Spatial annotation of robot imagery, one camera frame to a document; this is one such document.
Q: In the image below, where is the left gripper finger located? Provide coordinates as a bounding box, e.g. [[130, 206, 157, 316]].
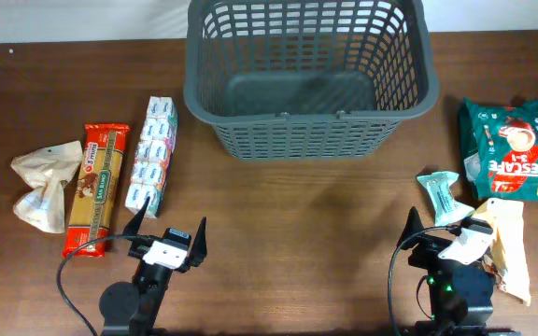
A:
[[189, 217, 207, 267], [122, 197, 150, 236]]

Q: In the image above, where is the teal wet wipes pack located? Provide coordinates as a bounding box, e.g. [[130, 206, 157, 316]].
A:
[[417, 171, 474, 227]]

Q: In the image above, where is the red spaghetti pasta pack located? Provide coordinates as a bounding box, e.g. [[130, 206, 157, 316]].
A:
[[63, 123, 130, 258]]

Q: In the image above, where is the white tissue multipack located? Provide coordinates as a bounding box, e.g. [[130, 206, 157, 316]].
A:
[[124, 96, 178, 218]]

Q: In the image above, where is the beige snack bag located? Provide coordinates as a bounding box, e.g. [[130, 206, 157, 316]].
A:
[[472, 198, 531, 306]]

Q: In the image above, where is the green Nescafe coffee bag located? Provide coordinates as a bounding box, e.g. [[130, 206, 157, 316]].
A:
[[458, 99, 538, 202]]

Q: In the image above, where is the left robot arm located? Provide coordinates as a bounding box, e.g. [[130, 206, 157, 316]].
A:
[[99, 203, 207, 336]]

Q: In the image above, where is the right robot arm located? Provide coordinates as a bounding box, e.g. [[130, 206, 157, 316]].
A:
[[388, 207, 517, 336]]

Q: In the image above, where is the grey plastic basket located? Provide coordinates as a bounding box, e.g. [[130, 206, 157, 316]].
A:
[[184, 0, 440, 161]]

